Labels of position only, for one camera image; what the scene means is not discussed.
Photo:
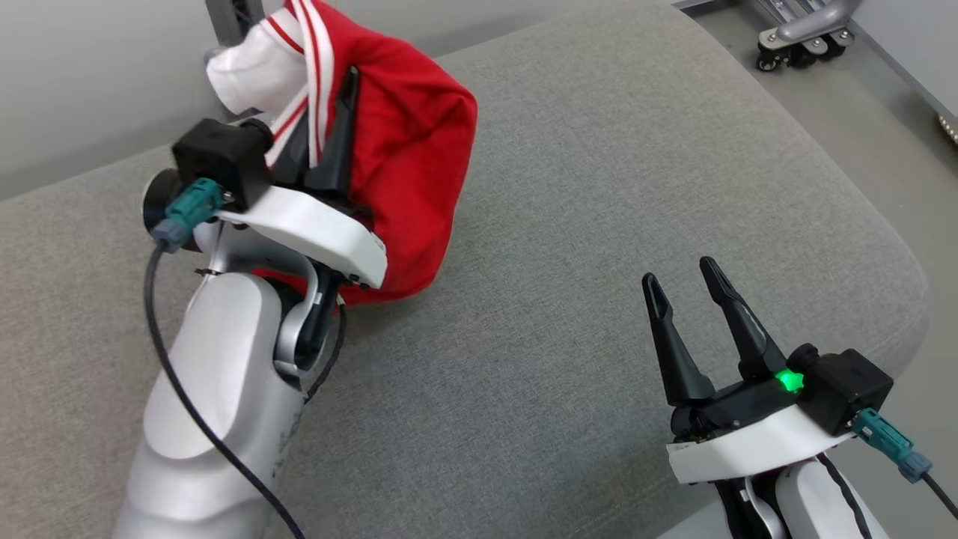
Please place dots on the grey cabinet panel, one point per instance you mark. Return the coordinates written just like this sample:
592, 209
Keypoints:
913, 45

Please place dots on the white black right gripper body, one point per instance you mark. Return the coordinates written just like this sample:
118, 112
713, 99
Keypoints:
748, 449

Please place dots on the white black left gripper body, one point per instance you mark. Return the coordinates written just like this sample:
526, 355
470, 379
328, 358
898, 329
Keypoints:
322, 228

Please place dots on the grey fabric sofa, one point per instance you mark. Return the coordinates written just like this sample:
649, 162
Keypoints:
561, 224

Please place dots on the grey metal wheeled frame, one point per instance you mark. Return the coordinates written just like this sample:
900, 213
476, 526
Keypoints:
804, 30

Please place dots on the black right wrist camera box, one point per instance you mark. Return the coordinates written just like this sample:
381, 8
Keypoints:
846, 389

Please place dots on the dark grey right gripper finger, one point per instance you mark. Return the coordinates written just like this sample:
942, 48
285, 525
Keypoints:
752, 344
681, 359

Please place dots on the white grey robot left arm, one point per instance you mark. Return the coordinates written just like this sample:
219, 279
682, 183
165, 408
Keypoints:
217, 374

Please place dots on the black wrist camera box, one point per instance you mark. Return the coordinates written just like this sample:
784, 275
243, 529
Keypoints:
221, 157
846, 389

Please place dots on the red white basketball jersey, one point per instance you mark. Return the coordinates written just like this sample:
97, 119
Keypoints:
419, 150

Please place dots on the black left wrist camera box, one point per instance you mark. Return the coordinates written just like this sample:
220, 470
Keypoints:
221, 157

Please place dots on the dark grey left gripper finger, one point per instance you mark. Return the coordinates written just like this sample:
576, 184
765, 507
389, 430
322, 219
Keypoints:
340, 150
298, 161

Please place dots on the grey metal post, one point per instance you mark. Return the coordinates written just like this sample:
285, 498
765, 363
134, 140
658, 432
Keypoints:
224, 19

